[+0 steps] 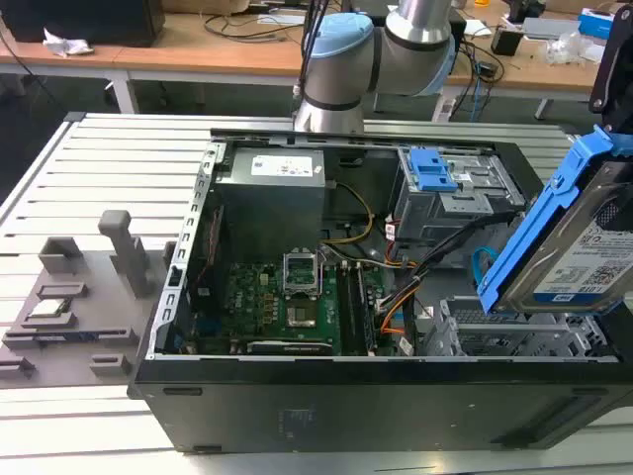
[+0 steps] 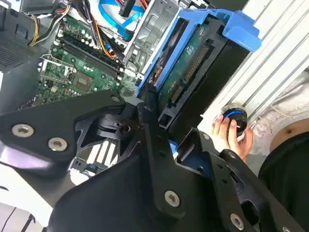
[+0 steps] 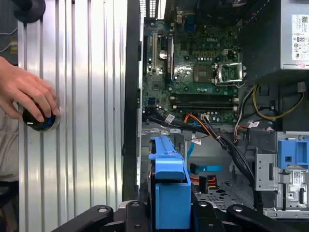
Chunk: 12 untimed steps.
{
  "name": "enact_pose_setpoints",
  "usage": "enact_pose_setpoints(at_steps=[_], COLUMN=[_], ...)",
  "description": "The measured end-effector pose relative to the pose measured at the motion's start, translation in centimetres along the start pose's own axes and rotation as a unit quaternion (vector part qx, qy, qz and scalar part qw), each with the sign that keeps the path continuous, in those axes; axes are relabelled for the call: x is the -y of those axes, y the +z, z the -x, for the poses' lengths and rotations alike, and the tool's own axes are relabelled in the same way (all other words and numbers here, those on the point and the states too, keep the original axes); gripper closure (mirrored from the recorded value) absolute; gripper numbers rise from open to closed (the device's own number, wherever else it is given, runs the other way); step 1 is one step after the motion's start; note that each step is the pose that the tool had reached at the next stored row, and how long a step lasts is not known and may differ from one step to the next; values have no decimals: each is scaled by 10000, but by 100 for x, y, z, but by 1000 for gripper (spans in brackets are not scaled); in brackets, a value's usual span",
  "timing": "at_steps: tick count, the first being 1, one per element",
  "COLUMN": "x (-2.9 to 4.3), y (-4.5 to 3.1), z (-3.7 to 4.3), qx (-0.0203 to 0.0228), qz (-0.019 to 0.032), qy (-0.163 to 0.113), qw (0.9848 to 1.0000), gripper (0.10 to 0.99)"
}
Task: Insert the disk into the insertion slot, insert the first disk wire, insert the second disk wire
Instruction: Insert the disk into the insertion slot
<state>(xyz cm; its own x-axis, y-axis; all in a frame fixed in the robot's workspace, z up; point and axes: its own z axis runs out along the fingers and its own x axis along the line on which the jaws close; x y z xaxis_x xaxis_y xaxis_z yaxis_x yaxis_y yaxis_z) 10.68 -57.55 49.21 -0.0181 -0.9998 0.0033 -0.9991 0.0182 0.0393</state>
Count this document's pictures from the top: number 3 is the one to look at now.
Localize black RAM slot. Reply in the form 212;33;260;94
170;101;239;110
169;93;239;101

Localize silver power supply with label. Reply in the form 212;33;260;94
279;0;309;71

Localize blue plastic drive carrier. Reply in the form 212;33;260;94
277;138;309;173

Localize black open PC case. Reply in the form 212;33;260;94
121;0;309;232

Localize yellow wire loop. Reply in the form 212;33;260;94
252;84;305;121

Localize disk power wire black plug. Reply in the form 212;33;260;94
189;174;218;194

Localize metal socket cover frame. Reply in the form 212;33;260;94
213;61;244;86

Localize CPU socket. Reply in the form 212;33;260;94
193;63;215;84

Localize green Dell motherboard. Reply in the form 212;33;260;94
141;18;243;126

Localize person's beige clothed trunk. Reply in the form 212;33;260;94
0;106;20;182

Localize tan expansion slot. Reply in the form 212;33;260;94
151;32;158;71

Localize round black knob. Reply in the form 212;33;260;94
13;0;46;24

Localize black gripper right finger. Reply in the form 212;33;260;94
191;200;300;232

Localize black cable bundle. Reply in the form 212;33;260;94
144;112;264;210

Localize orange wire bundle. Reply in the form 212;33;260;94
183;113;214;136

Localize blue disk data wire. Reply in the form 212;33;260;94
186;140;223;175

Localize grey metal drive cage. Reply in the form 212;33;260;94
254;131;309;218

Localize grey metal disk bay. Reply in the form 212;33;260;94
140;127;188;170

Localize person's bare hand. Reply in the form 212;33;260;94
0;56;61;123

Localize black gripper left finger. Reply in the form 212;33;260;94
51;200;152;232

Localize black expansion slot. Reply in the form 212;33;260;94
166;35;175;81

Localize hard disk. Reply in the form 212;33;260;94
148;135;193;231

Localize thin wire locking lever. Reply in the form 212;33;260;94
231;65;248;88

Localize round black tool blue ring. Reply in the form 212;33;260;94
22;105;61;132

